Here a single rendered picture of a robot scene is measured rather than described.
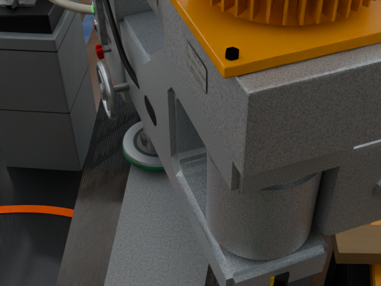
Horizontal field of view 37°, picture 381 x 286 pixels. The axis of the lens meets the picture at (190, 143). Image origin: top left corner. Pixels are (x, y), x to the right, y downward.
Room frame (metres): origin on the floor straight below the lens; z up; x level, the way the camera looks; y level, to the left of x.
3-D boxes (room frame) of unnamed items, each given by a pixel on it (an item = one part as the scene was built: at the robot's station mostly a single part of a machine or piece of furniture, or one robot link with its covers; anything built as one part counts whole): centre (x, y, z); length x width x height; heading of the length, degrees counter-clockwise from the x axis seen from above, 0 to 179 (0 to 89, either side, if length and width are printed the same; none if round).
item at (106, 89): (1.14, 0.17, 1.24); 0.15 x 0.10 x 0.15; 20
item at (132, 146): (1.30, 0.10, 0.92); 0.21 x 0.21 x 0.01
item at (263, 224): (0.68, -0.12, 1.39); 0.19 x 0.19 x 0.20
